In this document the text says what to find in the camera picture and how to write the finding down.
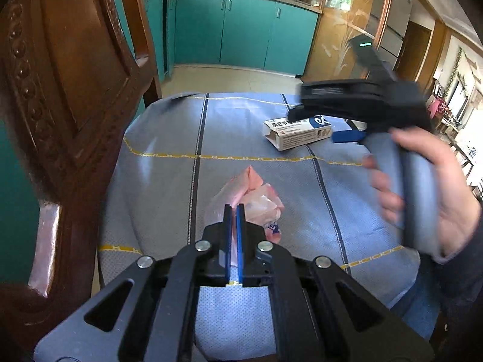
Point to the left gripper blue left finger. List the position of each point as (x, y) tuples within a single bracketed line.
[(227, 241)]

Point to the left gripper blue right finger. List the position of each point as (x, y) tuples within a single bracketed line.
[(240, 224)]

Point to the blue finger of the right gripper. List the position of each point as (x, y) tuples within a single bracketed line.
[(348, 136)]

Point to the pink plastic bag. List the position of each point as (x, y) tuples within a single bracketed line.
[(262, 205)]

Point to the white blue medicine box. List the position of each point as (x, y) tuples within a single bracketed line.
[(284, 135)]

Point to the teal kitchen cabinets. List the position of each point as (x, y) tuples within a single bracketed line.
[(273, 35)]

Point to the person's right hand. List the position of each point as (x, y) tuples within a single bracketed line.
[(460, 211)]

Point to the blue grey tablecloth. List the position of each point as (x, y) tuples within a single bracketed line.
[(184, 158)]

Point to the grey refrigerator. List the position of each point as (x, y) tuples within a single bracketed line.
[(396, 26)]

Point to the brown wooden chair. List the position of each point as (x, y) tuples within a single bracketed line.
[(71, 82)]

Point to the glass sliding door wood frame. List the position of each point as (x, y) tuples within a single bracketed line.
[(331, 56)]

